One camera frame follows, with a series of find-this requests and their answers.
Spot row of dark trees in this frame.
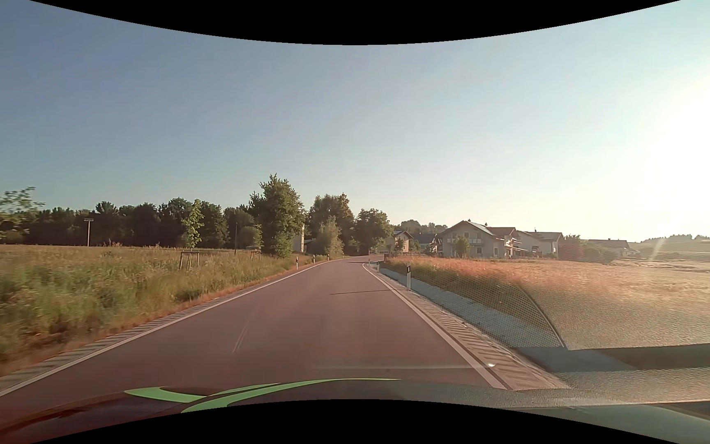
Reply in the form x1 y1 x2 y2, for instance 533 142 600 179
0 174 396 259

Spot grey paved side strip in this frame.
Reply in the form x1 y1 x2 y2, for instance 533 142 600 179
378 266 636 372

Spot road markings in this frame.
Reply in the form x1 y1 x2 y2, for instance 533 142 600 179
0 257 509 415

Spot car's own bonnet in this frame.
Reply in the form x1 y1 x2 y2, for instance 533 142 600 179
0 377 710 444

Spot paved edge strip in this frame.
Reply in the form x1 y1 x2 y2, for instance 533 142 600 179
364 264 568 391

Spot tall grass verge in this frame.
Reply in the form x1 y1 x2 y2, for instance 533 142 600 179
0 244 331 389

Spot grey asphalt road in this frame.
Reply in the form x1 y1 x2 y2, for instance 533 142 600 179
0 256 510 432

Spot large grey house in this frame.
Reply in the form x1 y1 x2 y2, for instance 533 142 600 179
436 220 519 259

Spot low building with brown roof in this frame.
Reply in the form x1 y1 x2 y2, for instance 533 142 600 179
586 238 639 259

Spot young slender tree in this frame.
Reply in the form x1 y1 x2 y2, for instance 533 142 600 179
181 199 205 251

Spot grass field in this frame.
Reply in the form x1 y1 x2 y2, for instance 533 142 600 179
382 252 710 405

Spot white house with dark roof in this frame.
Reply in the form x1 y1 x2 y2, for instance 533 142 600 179
515 230 565 258

